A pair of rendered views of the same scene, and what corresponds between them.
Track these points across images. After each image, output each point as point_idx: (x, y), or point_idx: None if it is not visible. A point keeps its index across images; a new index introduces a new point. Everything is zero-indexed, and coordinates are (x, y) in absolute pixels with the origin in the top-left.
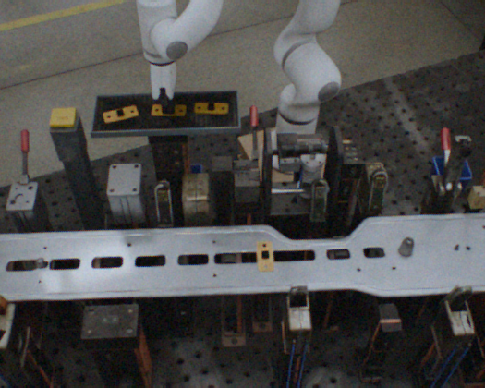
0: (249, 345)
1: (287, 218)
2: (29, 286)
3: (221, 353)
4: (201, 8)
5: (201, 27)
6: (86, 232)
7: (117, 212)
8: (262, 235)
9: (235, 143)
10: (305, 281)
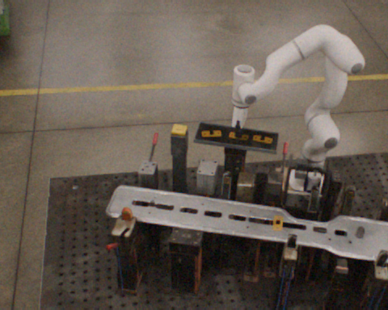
0: (259, 282)
1: (295, 210)
2: (143, 214)
3: (242, 283)
4: (267, 80)
5: (265, 90)
6: (179, 193)
7: (200, 186)
8: (278, 212)
9: None
10: (297, 239)
